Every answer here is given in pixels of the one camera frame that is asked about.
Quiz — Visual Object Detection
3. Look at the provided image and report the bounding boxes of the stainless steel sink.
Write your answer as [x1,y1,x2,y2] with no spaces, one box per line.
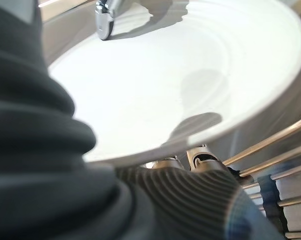
[39,0,301,161]

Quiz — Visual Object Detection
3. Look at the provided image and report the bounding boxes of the black steel dish rack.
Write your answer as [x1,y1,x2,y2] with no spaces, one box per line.
[222,113,301,240]

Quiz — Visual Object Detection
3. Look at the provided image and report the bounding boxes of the chrome gooseneck faucet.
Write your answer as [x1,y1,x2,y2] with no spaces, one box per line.
[94,0,124,41]

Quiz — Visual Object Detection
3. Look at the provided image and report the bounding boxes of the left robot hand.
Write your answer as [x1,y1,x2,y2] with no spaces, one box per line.
[0,4,288,240]

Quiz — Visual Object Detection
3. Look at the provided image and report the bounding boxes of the white round plate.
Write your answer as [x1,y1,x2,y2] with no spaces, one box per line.
[47,0,301,166]

